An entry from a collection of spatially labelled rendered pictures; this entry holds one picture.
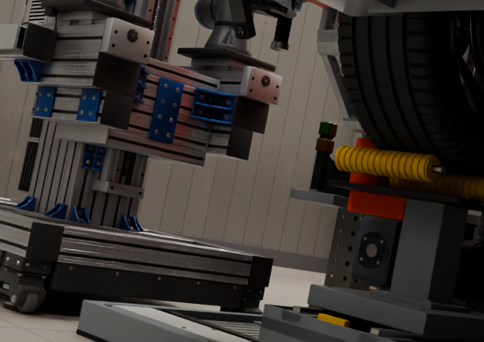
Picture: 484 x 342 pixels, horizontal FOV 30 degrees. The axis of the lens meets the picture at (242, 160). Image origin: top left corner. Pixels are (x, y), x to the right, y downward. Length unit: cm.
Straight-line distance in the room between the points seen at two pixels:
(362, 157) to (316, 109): 523
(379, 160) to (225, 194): 469
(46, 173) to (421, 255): 131
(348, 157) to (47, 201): 112
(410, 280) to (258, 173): 487
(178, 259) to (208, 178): 397
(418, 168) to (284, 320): 42
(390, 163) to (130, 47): 80
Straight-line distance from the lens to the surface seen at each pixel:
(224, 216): 663
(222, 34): 280
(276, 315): 189
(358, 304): 188
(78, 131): 262
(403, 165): 192
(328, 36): 197
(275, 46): 218
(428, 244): 198
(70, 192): 270
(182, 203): 636
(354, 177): 210
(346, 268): 281
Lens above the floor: 34
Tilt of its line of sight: 3 degrees up
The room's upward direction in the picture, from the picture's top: 11 degrees clockwise
